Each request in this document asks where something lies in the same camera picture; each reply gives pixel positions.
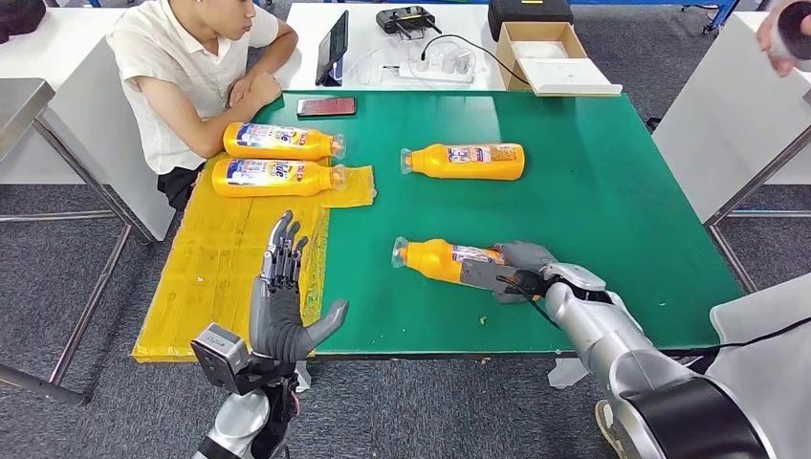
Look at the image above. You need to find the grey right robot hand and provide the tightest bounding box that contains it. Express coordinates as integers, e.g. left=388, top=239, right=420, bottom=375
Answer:
left=460, top=241, right=562, bottom=305

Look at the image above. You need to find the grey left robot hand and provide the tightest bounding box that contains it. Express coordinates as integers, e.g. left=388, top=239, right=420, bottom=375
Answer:
left=248, top=209, right=350, bottom=364

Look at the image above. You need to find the orange detergent bottle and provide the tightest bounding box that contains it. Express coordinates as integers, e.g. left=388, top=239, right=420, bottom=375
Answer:
left=222, top=121, right=347, bottom=163
left=400, top=142, right=526, bottom=182
left=390, top=236, right=515, bottom=286
left=210, top=157, right=347, bottom=199

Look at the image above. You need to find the white tape roll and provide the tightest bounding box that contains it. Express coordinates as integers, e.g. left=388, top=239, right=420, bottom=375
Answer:
left=768, top=0, right=811, bottom=73

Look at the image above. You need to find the yellow plastic sheet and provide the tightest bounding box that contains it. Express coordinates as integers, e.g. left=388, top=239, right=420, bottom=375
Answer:
left=131, top=151, right=378, bottom=364

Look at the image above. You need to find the white flat lid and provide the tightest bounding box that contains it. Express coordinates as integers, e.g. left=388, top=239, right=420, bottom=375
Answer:
left=517, top=56, right=624, bottom=98

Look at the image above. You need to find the cardboard box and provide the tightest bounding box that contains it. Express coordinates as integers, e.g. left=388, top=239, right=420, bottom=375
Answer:
left=494, top=21, right=588, bottom=93

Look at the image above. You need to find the white box insert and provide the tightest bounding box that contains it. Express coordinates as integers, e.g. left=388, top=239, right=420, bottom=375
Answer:
left=510, top=40, right=570, bottom=60

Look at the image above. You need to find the white power strip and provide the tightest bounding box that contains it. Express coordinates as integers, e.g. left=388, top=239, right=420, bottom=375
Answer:
left=399, top=49, right=476, bottom=85

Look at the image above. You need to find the red smartphone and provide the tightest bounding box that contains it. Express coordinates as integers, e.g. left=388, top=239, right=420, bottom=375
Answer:
left=296, top=96, right=358, bottom=120

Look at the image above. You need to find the black case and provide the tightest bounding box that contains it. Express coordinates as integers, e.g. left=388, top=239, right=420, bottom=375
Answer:
left=486, top=0, right=576, bottom=42

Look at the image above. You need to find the person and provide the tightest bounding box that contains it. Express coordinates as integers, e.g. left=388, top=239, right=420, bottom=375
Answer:
left=106, top=0, right=299, bottom=213
left=594, top=0, right=811, bottom=459

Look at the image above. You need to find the black remote controller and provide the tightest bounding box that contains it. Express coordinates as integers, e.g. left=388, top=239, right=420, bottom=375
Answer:
left=375, top=5, right=444, bottom=39

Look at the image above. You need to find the black tablet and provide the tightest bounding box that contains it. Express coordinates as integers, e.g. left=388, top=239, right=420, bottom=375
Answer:
left=315, top=9, right=350, bottom=88

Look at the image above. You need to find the white cabinet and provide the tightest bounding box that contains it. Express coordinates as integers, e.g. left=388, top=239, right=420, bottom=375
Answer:
left=0, top=7, right=177, bottom=242

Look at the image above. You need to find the steel table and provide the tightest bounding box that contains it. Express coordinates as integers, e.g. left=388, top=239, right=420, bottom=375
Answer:
left=0, top=77, right=160, bottom=406

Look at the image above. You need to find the black bag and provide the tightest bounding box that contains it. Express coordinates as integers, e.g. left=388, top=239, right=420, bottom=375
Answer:
left=0, top=0, right=47, bottom=44

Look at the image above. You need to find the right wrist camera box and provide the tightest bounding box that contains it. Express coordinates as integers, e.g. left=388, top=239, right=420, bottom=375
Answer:
left=496, top=270, right=553, bottom=299

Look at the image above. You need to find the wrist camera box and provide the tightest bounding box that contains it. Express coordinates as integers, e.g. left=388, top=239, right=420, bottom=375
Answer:
left=190, top=323, right=252, bottom=397
left=496, top=270, right=553, bottom=299

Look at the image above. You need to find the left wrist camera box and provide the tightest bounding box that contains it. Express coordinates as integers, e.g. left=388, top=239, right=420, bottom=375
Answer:
left=190, top=323, right=252, bottom=397

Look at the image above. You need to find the black power cable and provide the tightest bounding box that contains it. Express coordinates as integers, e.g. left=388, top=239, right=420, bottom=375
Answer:
left=420, top=33, right=532, bottom=87

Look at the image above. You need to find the thin black cable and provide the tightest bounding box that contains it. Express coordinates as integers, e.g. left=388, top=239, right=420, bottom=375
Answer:
left=658, top=315, right=811, bottom=358

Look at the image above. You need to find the white desk with metal frame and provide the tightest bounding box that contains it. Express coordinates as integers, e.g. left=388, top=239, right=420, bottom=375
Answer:
left=650, top=11, right=811, bottom=295

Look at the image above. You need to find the blue metal frame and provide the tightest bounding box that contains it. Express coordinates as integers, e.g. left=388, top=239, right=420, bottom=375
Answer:
left=677, top=0, right=741, bottom=34

